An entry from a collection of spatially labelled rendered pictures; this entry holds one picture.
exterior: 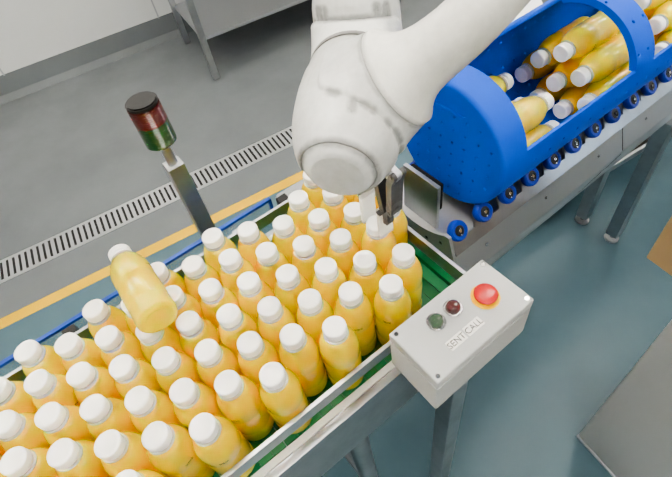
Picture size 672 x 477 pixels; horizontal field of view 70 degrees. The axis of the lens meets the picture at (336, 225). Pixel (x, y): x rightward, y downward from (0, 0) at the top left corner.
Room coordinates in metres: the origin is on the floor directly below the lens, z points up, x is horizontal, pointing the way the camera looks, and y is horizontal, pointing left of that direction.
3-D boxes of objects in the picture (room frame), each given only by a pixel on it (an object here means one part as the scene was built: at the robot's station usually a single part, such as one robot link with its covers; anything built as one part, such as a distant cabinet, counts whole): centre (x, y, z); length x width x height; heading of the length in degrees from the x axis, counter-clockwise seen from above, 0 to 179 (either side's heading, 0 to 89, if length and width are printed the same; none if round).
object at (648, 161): (1.15, -1.14, 0.31); 0.06 x 0.06 x 0.63; 29
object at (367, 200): (0.57, -0.06, 1.12); 0.03 x 0.01 x 0.07; 119
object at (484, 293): (0.37, -0.20, 1.11); 0.04 x 0.04 x 0.01
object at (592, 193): (1.27, -1.08, 0.31); 0.06 x 0.06 x 0.63; 29
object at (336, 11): (0.54, -0.07, 1.46); 0.13 x 0.11 x 0.16; 165
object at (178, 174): (0.82, 0.32, 0.55); 0.04 x 0.04 x 1.10; 29
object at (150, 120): (0.82, 0.32, 1.23); 0.06 x 0.06 x 0.04
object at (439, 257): (0.66, -0.13, 0.96); 0.40 x 0.01 x 0.03; 29
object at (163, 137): (0.82, 0.32, 1.18); 0.06 x 0.06 x 0.05
